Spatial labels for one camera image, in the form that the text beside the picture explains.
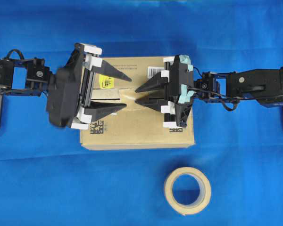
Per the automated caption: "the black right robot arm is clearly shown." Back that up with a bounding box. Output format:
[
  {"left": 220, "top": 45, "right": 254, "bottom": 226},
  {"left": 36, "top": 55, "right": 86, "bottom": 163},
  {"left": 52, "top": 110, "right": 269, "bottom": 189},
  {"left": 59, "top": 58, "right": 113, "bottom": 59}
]
[{"left": 135, "top": 55, "right": 283, "bottom": 129}]

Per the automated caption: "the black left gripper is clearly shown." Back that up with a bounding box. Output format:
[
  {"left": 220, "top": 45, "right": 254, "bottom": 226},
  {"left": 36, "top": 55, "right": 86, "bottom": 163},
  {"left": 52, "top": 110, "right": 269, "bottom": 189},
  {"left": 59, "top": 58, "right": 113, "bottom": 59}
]
[{"left": 46, "top": 43, "right": 132, "bottom": 129}]

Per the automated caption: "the brown cardboard box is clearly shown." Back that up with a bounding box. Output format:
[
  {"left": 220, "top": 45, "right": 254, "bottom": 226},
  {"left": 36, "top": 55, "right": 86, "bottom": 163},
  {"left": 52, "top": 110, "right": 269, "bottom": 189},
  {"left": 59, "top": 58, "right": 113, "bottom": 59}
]
[{"left": 80, "top": 56, "right": 195, "bottom": 150}]

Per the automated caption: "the beige tape piece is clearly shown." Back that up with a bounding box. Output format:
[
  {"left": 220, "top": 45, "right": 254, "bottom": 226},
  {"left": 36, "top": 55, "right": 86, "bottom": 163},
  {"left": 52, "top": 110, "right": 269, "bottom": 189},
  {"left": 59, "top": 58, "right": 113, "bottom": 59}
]
[{"left": 119, "top": 89, "right": 144, "bottom": 111}]

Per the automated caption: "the beige tape roll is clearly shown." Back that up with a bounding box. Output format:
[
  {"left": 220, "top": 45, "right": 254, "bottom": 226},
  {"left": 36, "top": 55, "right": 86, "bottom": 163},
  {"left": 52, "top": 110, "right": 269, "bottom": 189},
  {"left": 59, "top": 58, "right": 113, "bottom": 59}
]
[{"left": 164, "top": 167, "right": 212, "bottom": 216}]

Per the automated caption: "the blue table cloth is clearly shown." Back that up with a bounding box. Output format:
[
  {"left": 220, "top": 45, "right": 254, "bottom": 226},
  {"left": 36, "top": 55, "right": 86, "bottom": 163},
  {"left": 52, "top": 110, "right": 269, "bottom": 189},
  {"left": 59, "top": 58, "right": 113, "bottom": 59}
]
[{"left": 0, "top": 0, "right": 283, "bottom": 226}]

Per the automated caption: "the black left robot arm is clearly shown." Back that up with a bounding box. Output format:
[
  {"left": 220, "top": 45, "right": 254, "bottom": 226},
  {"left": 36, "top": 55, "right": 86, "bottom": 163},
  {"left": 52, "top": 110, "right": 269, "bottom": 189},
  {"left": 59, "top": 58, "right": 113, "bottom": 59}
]
[{"left": 0, "top": 43, "right": 131, "bottom": 130}]

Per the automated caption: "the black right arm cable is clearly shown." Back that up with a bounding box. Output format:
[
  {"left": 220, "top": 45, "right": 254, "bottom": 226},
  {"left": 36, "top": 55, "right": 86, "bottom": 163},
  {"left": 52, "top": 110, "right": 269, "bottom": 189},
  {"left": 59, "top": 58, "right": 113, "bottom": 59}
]
[{"left": 188, "top": 67, "right": 260, "bottom": 111}]

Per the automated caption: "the white barcode label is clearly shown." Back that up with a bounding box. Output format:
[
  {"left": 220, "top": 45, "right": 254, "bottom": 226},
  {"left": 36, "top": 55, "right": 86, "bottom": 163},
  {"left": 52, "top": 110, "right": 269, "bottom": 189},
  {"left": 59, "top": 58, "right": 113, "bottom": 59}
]
[{"left": 147, "top": 66, "right": 164, "bottom": 79}]

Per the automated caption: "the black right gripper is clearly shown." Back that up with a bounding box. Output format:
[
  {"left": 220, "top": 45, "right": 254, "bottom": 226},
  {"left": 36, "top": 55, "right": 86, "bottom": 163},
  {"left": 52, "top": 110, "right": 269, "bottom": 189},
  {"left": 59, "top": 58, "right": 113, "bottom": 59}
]
[{"left": 135, "top": 55, "right": 194, "bottom": 129}]

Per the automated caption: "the yellow sticker label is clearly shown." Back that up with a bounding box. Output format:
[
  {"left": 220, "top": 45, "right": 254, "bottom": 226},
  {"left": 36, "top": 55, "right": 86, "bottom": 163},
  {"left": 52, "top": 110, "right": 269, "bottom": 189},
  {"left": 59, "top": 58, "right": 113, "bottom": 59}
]
[{"left": 99, "top": 74, "right": 115, "bottom": 89}]

